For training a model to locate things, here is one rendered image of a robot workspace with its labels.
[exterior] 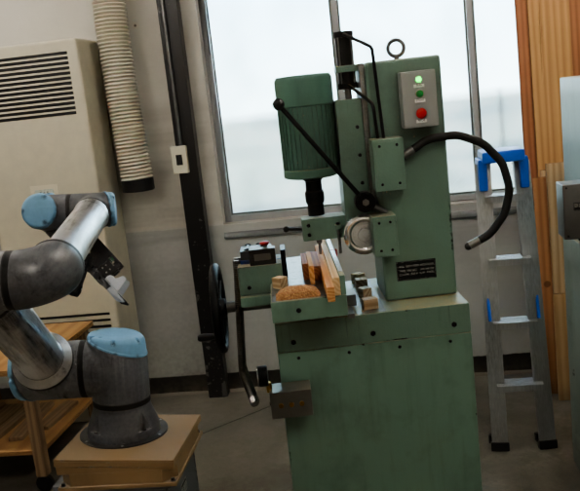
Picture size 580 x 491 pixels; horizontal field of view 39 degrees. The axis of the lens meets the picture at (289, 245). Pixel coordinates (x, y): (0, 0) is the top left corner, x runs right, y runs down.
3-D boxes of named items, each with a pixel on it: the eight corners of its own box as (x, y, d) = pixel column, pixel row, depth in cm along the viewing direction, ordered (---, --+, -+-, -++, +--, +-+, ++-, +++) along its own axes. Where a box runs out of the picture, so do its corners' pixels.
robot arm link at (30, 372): (87, 404, 216) (6, 306, 148) (20, 408, 215) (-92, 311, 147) (89, 349, 222) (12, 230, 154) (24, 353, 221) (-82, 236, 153)
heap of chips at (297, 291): (275, 293, 231) (274, 283, 230) (319, 288, 231) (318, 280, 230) (275, 301, 223) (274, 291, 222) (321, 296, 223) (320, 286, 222)
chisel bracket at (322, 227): (303, 243, 258) (300, 216, 257) (346, 238, 258) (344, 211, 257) (304, 246, 251) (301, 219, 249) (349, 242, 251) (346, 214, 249)
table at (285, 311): (245, 279, 282) (243, 262, 281) (331, 269, 282) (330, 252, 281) (238, 327, 222) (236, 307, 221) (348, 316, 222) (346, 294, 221)
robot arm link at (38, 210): (63, 190, 206) (73, 196, 218) (17, 192, 205) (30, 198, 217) (64, 227, 205) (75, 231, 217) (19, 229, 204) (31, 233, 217)
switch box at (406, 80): (401, 128, 238) (397, 72, 235) (435, 124, 238) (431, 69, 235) (405, 129, 232) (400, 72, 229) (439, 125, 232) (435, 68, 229)
